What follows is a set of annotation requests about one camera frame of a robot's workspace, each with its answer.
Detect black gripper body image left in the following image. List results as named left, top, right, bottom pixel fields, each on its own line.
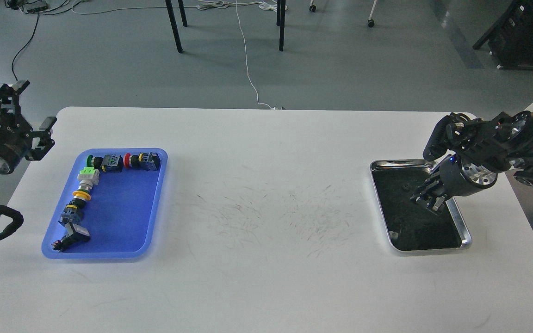
left=0, top=119, right=33, bottom=175

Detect image-right gripper finger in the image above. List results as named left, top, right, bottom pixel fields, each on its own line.
left=427, top=193, right=452, bottom=215
left=410, top=173, right=446, bottom=206

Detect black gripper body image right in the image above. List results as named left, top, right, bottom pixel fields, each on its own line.
left=439, top=155, right=498, bottom=197

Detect image-left gripper finger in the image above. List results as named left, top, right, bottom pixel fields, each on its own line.
left=25, top=117, right=57, bottom=161
left=0, top=80, right=31, bottom=127

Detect robot arm image right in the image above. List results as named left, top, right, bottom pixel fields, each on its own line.
left=410, top=111, right=533, bottom=214

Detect silver metal tray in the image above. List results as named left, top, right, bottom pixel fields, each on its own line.
left=370, top=160, right=472, bottom=255

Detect blue plastic tray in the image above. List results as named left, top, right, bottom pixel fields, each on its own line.
left=42, top=148, right=168, bottom=259

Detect black cabinet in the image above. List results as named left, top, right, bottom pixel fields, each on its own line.
left=472, top=0, right=533, bottom=70

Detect black table leg left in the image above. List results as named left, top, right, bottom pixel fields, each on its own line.
left=165, top=0, right=188, bottom=54

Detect black table leg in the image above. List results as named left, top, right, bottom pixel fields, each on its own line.
left=165, top=0, right=188, bottom=54
left=276, top=0, right=287, bottom=51

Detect black table leg right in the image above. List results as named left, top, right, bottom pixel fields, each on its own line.
left=276, top=0, right=287, bottom=51

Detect green push button switch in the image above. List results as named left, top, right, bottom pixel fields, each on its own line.
left=86, top=154, right=124, bottom=173

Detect green white connector switch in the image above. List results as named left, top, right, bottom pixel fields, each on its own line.
left=77, top=166, right=100, bottom=192

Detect yellow ring push button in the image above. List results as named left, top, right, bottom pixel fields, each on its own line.
left=59, top=190, right=91, bottom=226

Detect black floor cable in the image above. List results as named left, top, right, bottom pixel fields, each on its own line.
left=6, top=0, right=87, bottom=83

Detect black white switch block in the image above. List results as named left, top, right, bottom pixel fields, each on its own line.
left=51, top=222, right=91, bottom=252

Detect red push button switch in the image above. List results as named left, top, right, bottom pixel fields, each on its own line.
left=123, top=152, right=161, bottom=171

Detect white floor cable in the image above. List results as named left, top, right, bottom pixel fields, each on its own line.
left=196, top=0, right=288, bottom=111

